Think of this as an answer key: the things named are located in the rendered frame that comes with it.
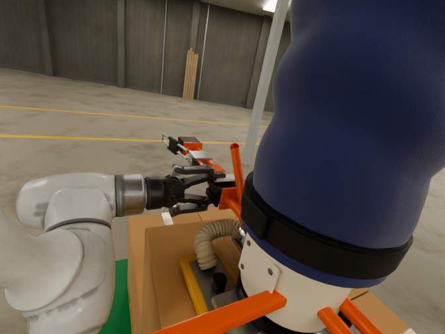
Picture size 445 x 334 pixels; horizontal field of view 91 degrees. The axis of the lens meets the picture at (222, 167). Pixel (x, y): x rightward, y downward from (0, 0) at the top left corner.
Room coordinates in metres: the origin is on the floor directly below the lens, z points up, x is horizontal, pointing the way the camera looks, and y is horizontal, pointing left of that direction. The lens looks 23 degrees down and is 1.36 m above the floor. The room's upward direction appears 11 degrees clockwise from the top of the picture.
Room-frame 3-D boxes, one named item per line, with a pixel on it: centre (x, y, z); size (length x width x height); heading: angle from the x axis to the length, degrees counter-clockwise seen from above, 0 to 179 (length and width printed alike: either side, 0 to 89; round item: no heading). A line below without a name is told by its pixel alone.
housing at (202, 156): (0.70, 0.08, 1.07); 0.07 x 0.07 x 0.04; 30
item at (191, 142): (0.82, 0.14, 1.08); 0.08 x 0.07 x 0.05; 30
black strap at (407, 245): (0.29, -0.15, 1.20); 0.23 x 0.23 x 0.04
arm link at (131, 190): (0.41, 0.19, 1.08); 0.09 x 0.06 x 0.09; 30
